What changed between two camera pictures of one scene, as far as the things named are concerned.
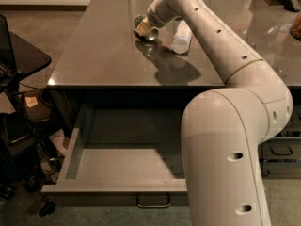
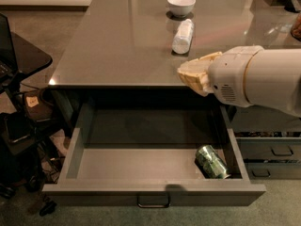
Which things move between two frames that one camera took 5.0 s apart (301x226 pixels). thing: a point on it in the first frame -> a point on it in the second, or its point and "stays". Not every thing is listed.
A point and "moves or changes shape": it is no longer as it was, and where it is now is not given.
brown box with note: x=36 y=108 stays
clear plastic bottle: x=182 y=38 stays
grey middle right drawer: x=282 y=148 stays
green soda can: x=142 y=26 moves or changes shape
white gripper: x=155 y=19 -> x=228 y=75
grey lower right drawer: x=281 y=169 stays
